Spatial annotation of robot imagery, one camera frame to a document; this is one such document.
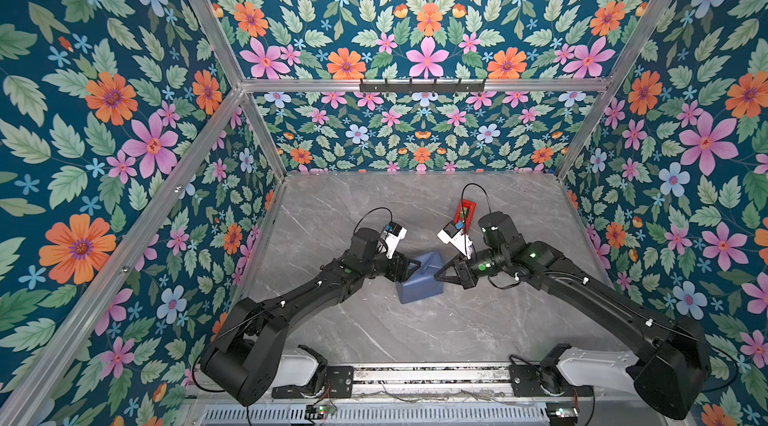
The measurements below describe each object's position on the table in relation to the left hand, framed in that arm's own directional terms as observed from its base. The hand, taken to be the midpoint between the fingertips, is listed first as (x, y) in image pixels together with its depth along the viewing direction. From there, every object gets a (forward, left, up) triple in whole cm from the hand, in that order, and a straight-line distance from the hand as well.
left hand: (415, 256), depth 81 cm
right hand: (-9, -4, +7) cm, 12 cm away
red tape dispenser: (+20, -19, -9) cm, 29 cm away
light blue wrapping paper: (-7, -1, -2) cm, 7 cm away
